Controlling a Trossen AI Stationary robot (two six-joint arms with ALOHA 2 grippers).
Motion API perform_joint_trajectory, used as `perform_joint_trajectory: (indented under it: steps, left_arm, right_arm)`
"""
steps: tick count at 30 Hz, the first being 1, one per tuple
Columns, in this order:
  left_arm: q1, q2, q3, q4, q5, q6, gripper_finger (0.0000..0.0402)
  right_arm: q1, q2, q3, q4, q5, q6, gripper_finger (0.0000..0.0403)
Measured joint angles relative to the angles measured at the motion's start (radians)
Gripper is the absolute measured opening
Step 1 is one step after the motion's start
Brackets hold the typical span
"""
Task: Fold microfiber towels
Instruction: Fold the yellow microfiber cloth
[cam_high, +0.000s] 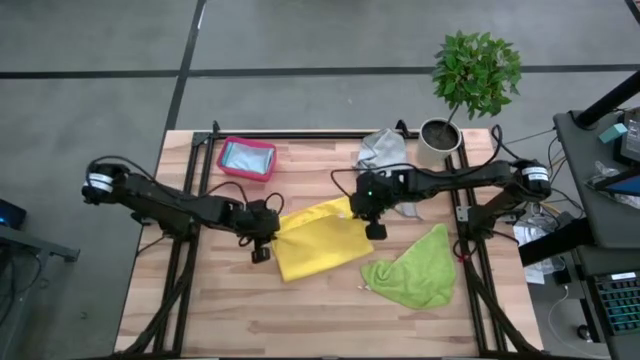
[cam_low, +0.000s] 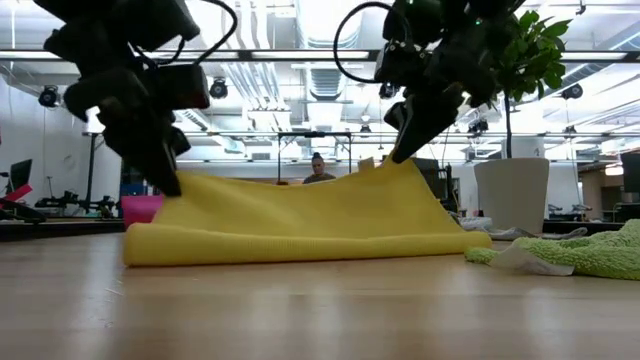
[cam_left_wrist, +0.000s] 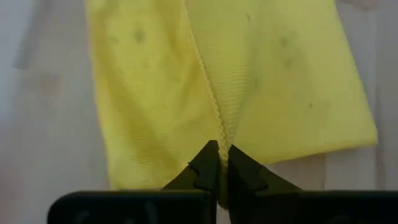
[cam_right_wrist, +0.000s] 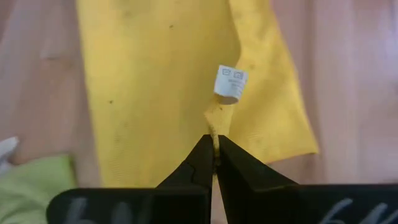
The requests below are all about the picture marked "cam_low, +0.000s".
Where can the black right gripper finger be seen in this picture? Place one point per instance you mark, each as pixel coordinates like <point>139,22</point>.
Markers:
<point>397,115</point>
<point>430,120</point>

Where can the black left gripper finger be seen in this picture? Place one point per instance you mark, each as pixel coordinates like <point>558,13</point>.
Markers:
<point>145,145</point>

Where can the pink plastic bin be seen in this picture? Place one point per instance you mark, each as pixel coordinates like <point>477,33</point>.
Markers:
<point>140,210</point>

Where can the yellow towel with white tag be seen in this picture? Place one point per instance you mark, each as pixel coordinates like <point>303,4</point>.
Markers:
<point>300,225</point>

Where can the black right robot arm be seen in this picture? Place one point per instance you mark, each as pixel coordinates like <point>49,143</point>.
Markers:
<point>425,20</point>

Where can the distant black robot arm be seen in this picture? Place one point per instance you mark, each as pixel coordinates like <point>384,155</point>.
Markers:
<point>70,202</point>

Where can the grey microfiber towel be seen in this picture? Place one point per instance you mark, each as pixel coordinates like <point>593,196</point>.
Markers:
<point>475,223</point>

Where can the black monitor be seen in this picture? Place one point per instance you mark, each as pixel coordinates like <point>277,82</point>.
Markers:
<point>21,175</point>
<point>632,172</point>
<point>432,170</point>

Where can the potted tree in white pot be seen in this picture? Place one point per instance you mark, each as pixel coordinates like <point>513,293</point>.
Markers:
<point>510,195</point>

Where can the red panel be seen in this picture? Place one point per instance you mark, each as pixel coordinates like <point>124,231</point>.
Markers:
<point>17,194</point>

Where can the lime green fluffy towel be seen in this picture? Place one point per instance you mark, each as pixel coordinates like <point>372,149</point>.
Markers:
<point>590,252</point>

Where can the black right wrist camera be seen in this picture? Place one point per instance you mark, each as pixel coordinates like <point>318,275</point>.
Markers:
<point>400,62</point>

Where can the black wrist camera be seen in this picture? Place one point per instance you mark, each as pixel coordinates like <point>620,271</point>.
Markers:
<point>182,87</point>
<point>400,62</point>

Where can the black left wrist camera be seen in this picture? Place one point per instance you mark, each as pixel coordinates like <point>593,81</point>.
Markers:
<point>182,87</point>

